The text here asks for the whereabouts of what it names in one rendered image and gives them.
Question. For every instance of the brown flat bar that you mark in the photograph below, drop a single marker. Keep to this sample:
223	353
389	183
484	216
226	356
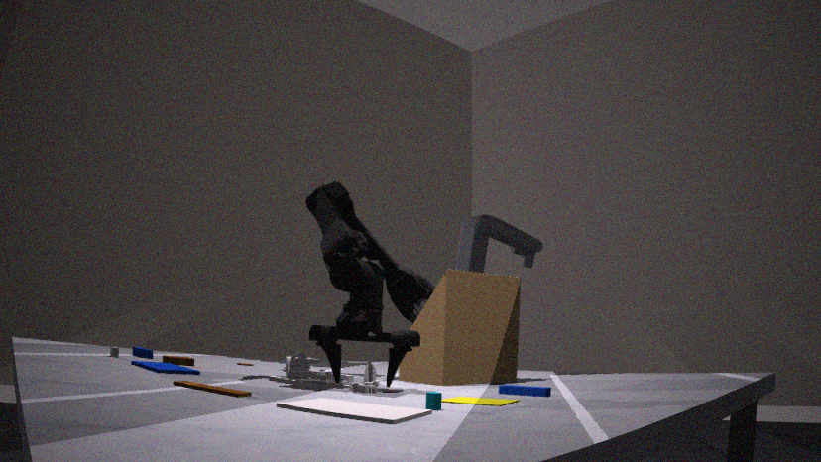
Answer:
208	388

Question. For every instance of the blue flat plate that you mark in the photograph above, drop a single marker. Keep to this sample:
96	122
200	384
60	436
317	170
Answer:
167	368

